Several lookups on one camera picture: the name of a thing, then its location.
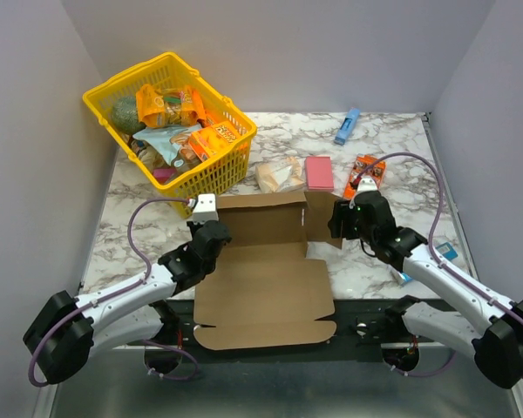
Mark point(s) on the pink flat box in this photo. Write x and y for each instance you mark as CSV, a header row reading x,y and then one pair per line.
x,y
319,174

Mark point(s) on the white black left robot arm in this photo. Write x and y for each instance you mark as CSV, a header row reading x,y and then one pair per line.
x,y
69,330

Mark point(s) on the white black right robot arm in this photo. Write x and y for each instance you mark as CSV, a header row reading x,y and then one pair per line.
x,y
482,324

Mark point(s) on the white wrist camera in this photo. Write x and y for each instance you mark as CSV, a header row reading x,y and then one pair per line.
x,y
203,208
363,184

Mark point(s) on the brown cardboard box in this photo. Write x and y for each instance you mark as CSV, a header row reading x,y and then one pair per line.
x,y
265,291

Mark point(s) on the green round vegetable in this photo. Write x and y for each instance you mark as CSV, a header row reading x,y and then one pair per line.
x,y
125,116

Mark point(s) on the orange printed box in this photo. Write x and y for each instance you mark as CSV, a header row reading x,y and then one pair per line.
x,y
376,173

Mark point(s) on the orange snack bag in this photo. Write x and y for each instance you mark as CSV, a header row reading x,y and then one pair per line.
x,y
159,108

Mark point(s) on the light blue bread bag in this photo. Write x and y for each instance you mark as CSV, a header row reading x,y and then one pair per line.
x,y
172,144

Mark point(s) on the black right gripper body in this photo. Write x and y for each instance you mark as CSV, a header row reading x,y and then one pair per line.
x,y
339,219

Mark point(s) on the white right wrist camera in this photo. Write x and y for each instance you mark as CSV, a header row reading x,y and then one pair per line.
x,y
363,184

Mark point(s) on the blue narrow box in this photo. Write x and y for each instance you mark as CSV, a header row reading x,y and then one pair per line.
x,y
347,126

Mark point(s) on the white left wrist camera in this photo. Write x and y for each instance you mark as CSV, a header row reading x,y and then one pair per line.
x,y
203,208

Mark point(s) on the yellow plastic shopping basket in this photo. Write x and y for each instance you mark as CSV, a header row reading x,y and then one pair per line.
x,y
166,70

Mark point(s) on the blue white toothpaste box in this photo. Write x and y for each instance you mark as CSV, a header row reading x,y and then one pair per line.
x,y
445,249

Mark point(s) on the beige tissue pack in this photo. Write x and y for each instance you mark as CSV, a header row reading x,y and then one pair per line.
x,y
284,175

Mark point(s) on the orange cracker box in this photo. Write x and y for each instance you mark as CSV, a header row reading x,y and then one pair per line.
x,y
213,140

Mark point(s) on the pink small box in basket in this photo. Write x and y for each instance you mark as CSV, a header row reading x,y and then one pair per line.
x,y
165,175

